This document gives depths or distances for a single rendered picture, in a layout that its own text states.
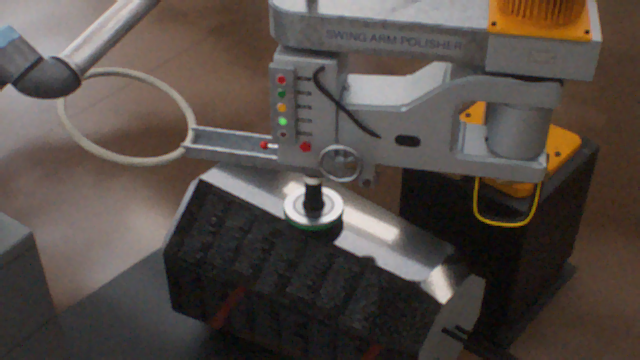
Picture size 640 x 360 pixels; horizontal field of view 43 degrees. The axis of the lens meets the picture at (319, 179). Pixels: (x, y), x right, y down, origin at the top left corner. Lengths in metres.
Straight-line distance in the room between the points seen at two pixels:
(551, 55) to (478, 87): 0.23
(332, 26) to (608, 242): 2.32
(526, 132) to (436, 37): 0.42
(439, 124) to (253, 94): 2.75
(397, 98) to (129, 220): 2.09
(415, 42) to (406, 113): 0.25
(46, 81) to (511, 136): 1.36
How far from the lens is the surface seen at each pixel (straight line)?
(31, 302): 3.18
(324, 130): 2.60
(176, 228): 3.21
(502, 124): 2.55
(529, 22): 2.36
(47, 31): 6.18
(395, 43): 2.39
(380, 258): 2.82
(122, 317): 3.79
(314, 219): 2.88
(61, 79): 2.36
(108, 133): 4.95
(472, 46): 2.38
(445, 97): 2.48
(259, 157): 2.78
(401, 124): 2.55
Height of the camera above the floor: 2.75
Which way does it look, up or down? 38 degrees down
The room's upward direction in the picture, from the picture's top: straight up
